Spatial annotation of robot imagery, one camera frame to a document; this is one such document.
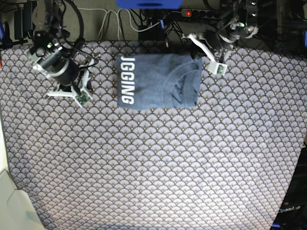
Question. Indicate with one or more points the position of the black OpenArm base box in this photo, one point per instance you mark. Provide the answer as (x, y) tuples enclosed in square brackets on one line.
[(292, 214)]

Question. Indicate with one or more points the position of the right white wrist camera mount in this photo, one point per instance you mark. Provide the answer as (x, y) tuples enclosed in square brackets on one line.
[(74, 88)]

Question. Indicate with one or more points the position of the grey white plastic bin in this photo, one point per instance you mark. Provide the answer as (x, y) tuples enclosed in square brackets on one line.
[(16, 209)]

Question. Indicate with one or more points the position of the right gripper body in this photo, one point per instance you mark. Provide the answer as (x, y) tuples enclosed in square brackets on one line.
[(44, 59)]

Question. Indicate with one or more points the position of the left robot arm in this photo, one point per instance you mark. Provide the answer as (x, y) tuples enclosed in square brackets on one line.
[(236, 20)]

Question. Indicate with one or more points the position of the black power brick left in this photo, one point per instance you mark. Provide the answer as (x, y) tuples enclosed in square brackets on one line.
[(23, 24)]

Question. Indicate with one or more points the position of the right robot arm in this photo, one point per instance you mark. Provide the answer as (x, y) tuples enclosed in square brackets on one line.
[(49, 29)]

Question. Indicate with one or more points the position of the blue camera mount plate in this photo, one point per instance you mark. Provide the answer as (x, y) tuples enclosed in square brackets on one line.
[(149, 4)]

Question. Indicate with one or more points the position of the fan patterned tablecloth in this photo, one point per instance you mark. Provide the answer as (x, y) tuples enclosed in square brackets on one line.
[(225, 164)]

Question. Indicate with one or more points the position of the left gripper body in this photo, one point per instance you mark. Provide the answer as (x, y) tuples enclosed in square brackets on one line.
[(220, 45)]

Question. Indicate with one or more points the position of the white power strip red switch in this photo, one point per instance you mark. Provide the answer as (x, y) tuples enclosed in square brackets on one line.
[(194, 14)]

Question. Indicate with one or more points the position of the black power adapter box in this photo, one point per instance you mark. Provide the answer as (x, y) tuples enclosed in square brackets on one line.
[(155, 34)]

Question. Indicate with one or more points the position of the blue T-shirt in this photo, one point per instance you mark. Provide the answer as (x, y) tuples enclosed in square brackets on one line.
[(147, 81)]

